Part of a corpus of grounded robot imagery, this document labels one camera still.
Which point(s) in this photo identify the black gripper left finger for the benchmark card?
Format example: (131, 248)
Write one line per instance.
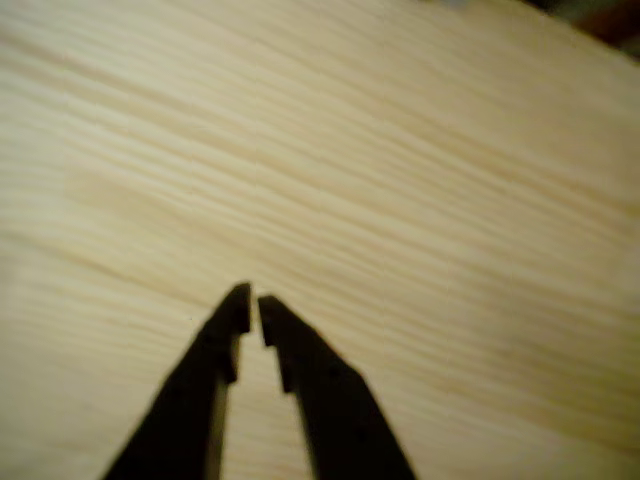
(185, 410)

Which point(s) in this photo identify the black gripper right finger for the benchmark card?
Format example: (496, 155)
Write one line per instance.
(340, 425)

